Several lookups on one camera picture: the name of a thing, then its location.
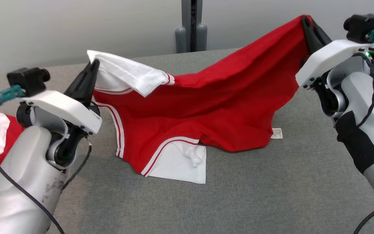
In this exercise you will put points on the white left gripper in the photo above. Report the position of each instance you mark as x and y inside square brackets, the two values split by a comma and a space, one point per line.
[63, 104]

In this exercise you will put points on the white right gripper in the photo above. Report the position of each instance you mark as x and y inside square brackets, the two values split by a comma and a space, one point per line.
[330, 58]

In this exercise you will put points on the red shirt with white sleeves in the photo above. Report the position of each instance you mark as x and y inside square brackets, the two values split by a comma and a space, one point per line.
[222, 104]

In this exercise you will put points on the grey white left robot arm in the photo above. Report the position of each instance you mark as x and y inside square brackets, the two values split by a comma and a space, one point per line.
[21, 182]

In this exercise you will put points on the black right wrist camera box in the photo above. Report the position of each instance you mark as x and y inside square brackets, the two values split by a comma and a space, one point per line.
[365, 26]

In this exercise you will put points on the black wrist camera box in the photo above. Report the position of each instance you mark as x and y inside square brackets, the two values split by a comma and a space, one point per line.
[365, 26]
[28, 79]

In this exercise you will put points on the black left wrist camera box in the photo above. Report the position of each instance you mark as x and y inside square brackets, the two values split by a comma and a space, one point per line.
[28, 79]

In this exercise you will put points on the teal left camera connector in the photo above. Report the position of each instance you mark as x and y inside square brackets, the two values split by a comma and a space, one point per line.
[8, 94]

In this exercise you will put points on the grey cylinder post foot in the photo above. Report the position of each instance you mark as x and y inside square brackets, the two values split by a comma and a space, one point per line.
[180, 40]
[202, 37]

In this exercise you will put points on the grey metal wall rail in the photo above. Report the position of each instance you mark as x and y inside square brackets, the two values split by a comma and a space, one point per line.
[186, 13]

